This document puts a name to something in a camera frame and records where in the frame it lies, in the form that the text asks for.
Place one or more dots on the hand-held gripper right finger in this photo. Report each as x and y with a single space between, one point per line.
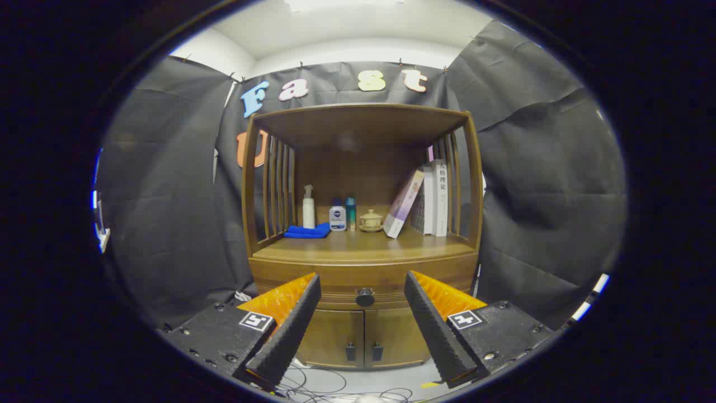
433 330

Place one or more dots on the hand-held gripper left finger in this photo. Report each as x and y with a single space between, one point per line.
291 330

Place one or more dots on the wooden drawer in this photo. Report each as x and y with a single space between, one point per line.
363 277

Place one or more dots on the wooden cabinet door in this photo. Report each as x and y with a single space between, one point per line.
394 333
335 336

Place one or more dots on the wooden countertop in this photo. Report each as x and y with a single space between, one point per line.
363 246

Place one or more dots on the wooden cabinet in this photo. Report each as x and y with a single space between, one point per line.
358 126

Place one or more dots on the blue folded cloth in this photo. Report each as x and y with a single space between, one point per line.
307 230

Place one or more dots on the dark patterned book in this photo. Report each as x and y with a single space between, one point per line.
418 215

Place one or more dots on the white pump bottle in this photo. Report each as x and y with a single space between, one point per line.
309 215

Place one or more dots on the white lotion bottle blue cap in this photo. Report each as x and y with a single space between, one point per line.
337 218

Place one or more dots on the plain white book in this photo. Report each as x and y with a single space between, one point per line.
429 207

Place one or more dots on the white book black spine text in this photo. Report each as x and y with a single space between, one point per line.
442 207

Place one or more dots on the beige lidded teacup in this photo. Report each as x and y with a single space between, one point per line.
370 221

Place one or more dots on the purple and white book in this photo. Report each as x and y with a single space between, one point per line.
403 207

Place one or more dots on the teal cylindrical bottle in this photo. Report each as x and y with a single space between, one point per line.
351 215

